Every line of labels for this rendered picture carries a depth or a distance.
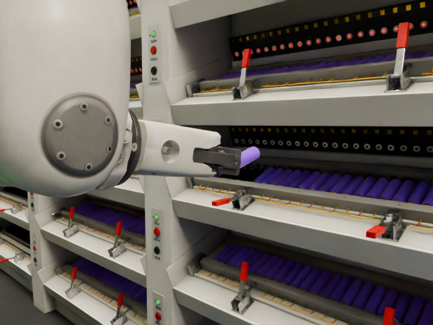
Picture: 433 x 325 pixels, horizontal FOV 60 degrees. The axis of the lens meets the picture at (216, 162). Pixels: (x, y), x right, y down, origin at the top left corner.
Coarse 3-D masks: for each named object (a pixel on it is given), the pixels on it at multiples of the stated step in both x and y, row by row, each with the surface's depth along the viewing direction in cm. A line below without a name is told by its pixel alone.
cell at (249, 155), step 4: (248, 148) 51; (252, 148) 51; (256, 148) 51; (244, 152) 50; (248, 152) 50; (252, 152) 50; (256, 152) 51; (244, 156) 49; (248, 156) 49; (252, 156) 50; (256, 156) 51; (244, 160) 49; (248, 160) 49; (252, 160) 50; (244, 164) 49
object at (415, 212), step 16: (256, 192) 71; (272, 192) 69; (288, 192) 66; (304, 192) 64; (320, 192) 63; (352, 208) 59; (368, 208) 57; (384, 208) 55; (400, 208) 54; (416, 208) 53; (432, 208) 52
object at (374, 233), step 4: (388, 216) 51; (388, 220) 52; (392, 220) 51; (384, 224) 50; (388, 224) 50; (392, 224) 51; (372, 228) 48; (376, 228) 48; (380, 228) 48; (384, 228) 48; (368, 232) 47; (372, 232) 46; (376, 232) 47; (380, 232) 48; (384, 232) 49; (368, 236) 47; (372, 236) 47; (376, 236) 47
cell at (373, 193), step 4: (380, 180) 63; (384, 180) 63; (376, 184) 62; (380, 184) 62; (384, 184) 62; (372, 188) 61; (376, 188) 61; (380, 188) 61; (384, 188) 62; (372, 192) 60; (376, 192) 60; (380, 192) 61; (368, 196) 60; (372, 196) 59; (376, 196) 60
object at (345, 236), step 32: (352, 160) 70; (384, 160) 66; (416, 160) 63; (192, 192) 81; (224, 224) 73; (256, 224) 67; (288, 224) 62; (320, 224) 59; (352, 224) 57; (352, 256) 56; (384, 256) 52; (416, 256) 49
